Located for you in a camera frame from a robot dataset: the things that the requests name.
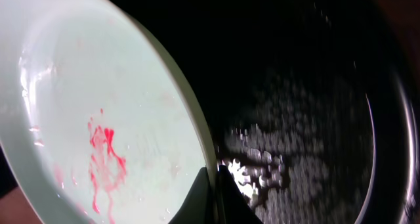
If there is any mint green plate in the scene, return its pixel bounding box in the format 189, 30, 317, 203
1, 0, 217, 223

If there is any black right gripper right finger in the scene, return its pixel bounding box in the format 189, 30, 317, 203
217, 166, 262, 224

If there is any black round tray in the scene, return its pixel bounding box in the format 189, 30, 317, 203
91, 0, 420, 224

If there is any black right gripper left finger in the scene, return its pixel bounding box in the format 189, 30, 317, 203
169, 168, 215, 224

